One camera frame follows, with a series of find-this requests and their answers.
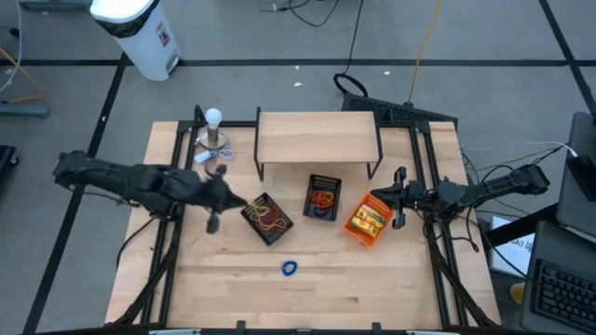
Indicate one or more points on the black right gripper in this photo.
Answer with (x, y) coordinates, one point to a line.
(421, 195)

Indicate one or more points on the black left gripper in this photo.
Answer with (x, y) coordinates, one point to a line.
(213, 195)

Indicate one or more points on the red rubber band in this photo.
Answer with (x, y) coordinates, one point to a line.
(272, 216)

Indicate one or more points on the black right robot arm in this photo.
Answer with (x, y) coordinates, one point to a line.
(493, 188)

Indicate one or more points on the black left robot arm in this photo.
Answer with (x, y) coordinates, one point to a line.
(130, 183)

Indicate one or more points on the white power adapter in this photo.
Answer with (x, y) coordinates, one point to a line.
(202, 156)

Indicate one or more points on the orange slotted plastic basket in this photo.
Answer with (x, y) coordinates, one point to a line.
(358, 235)

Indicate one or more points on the black slotted plastic basket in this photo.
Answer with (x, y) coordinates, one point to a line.
(333, 210)
(279, 235)

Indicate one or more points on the black perforated panel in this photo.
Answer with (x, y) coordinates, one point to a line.
(396, 111)

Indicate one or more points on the white light bulb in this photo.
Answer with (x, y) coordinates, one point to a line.
(213, 116)

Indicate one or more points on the wooden riser shelf black legs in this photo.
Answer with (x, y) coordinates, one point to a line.
(316, 137)

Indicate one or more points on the black table clamp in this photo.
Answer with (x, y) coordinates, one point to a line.
(376, 326)
(240, 325)

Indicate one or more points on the white paper sheet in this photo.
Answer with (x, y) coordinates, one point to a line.
(512, 251)

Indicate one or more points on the small yellow object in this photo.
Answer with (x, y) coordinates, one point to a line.
(517, 293)

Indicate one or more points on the dark grey closed laptop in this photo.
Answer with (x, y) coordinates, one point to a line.
(577, 214)

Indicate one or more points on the open laptop black keyboard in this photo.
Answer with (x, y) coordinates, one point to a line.
(559, 288)

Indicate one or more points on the smartphone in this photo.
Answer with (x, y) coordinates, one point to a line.
(584, 177)

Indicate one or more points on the white trash can black liner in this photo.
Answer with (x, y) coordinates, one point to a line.
(139, 42)

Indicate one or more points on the grey floor base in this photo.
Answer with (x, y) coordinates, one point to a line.
(23, 111)

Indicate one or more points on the black aluminium table frame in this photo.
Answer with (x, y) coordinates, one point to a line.
(423, 125)

